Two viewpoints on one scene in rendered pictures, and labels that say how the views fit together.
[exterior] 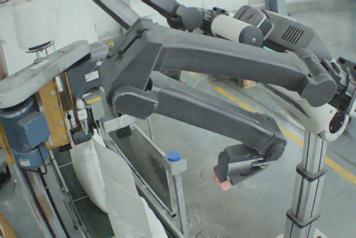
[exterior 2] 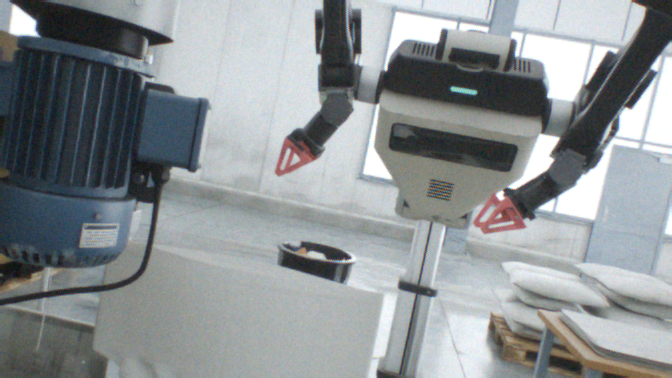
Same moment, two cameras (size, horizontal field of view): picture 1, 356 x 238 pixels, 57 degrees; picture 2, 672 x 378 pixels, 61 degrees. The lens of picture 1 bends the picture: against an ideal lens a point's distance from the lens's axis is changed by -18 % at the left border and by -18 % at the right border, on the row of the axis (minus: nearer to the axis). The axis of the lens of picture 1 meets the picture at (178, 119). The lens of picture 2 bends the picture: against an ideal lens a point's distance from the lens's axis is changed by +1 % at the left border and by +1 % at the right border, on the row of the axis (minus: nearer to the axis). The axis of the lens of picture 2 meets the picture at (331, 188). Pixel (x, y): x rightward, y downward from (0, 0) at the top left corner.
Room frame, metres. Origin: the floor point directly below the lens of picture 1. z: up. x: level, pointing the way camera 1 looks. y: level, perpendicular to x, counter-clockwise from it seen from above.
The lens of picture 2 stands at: (0.51, 1.00, 1.28)
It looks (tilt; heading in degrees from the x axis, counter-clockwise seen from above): 4 degrees down; 301
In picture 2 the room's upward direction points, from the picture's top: 11 degrees clockwise
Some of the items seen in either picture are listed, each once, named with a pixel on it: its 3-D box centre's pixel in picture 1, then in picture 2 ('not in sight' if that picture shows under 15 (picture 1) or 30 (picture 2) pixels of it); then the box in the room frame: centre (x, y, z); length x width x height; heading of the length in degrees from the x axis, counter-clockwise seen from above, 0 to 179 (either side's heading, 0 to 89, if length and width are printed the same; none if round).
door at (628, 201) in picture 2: not in sight; (631, 218); (0.96, -8.63, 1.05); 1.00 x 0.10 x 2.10; 25
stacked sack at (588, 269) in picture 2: not in sight; (624, 278); (0.69, -4.04, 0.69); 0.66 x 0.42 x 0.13; 22
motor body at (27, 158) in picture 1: (23, 133); (75, 155); (1.12, 0.58, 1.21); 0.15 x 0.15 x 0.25
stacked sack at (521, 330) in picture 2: not in sight; (533, 325); (1.20, -3.61, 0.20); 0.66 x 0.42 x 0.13; 112
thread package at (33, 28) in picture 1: (35, 21); not in sight; (1.19, 0.45, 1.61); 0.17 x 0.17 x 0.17
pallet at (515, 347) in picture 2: not in sight; (575, 352); (0.89, -3.75, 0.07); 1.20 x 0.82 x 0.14; 23
